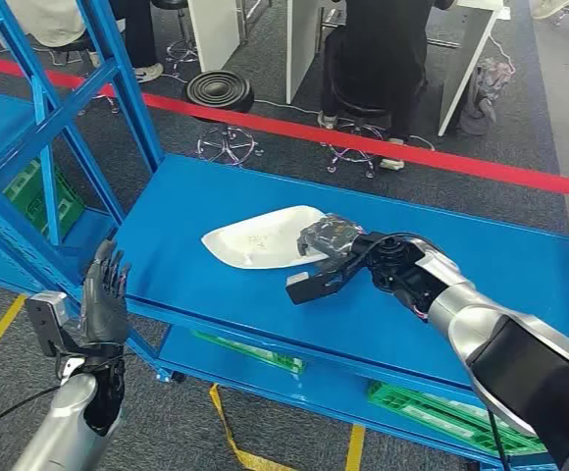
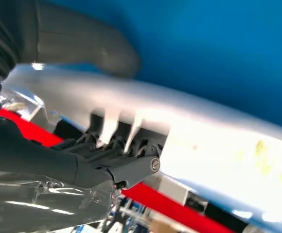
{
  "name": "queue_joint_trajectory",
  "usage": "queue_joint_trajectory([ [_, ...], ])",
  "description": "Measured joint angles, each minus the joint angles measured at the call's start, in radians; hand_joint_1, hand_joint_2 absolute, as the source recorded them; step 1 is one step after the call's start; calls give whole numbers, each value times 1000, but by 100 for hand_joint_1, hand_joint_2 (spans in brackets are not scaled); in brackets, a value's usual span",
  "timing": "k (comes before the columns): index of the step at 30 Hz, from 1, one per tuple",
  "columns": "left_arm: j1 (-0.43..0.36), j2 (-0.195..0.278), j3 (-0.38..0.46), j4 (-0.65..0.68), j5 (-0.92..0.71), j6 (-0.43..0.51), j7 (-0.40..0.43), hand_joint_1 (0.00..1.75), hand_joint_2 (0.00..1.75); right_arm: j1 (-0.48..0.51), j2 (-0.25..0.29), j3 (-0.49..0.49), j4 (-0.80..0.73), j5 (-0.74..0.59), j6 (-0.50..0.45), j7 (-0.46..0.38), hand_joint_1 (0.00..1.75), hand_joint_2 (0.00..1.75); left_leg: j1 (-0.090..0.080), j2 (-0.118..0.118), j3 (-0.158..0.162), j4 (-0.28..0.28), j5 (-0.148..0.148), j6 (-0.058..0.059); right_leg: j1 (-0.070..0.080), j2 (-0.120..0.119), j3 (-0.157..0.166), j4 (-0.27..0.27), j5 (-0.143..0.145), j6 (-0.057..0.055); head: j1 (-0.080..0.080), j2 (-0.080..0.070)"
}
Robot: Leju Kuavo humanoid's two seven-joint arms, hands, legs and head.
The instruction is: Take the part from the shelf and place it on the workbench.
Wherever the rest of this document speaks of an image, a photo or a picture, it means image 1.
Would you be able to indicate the grey bag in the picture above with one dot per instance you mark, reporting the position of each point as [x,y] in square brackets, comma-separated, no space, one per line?
[483,91]

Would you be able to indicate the white plastic car part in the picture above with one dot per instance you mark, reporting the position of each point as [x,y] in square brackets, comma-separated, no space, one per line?
[259,240]

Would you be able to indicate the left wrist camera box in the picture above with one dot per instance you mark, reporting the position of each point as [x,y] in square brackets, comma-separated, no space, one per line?
[44,318]

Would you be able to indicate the green plastic crate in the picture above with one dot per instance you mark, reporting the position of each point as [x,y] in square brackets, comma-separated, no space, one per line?
[259,354]
[441,416]
[34,195]

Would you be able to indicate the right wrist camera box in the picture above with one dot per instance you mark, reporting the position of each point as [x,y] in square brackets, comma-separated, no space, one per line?
[314,287]

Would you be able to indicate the person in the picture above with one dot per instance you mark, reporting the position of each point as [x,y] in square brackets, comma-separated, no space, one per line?
[140,32]
[382,58]

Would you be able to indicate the black stool chrome base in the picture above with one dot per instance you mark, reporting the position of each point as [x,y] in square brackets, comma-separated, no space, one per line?
[363,112]
[169,4]

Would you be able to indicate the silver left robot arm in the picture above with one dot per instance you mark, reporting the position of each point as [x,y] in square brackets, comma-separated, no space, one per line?
[63,422]

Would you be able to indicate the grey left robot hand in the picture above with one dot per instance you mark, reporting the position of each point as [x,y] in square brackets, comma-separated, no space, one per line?
[102,305]

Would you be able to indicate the black ribbed round stool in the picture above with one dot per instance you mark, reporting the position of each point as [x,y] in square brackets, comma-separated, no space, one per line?
[218,91]

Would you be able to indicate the blue metal shelf rack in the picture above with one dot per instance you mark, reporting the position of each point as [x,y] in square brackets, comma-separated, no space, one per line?
[216,292]

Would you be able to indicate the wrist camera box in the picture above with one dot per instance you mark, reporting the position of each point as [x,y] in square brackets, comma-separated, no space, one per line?
[44,318]
[314,287]

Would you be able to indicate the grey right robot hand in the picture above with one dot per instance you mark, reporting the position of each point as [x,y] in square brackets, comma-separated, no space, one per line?
[331,237]

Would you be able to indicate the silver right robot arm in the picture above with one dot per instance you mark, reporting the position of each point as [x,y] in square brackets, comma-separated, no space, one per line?
[510,351]

